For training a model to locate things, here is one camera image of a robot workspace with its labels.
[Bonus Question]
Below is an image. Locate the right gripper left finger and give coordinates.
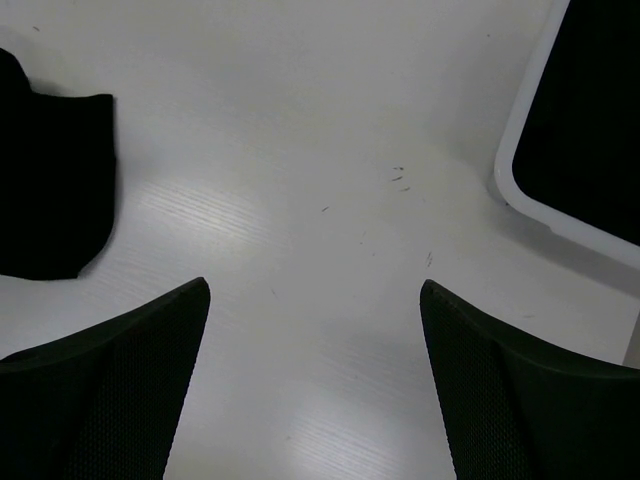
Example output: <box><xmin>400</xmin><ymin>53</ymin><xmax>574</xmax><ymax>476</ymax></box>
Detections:
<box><xmin>1</xmin><ymin>278</ymin><xmax>209</xmax><ymax>479</ymax></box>

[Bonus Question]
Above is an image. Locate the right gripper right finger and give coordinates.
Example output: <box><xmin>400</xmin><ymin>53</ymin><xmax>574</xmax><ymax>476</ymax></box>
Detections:
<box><xmin>420</xmin><ymin>280</ymin><xmax>639</xmax><ymax>479</ymax></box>

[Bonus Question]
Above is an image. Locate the black skirt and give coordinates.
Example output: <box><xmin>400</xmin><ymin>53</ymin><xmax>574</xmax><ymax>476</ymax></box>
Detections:
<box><xmin>1</xmin><ymin>51</ymin><xmax>117</xmax><ymax>281</ymax></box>
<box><xmin>512</xmin><ymin>0</ymin><xmax>639</xmax><ymax>244</ymax></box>

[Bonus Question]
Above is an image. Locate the black skirt in basket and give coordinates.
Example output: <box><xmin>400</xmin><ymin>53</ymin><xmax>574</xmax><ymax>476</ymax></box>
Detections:
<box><xmin>512</xmin><ymin>0</ymin><xmax>639</xmax><ymax>244</ymax></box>

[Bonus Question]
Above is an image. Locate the white plastic basket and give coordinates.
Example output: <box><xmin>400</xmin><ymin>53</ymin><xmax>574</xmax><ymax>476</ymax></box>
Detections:
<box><xmin>494</xmin><ymin>1</ymin><xmax>639</xmax><ymax>267</ymax></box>

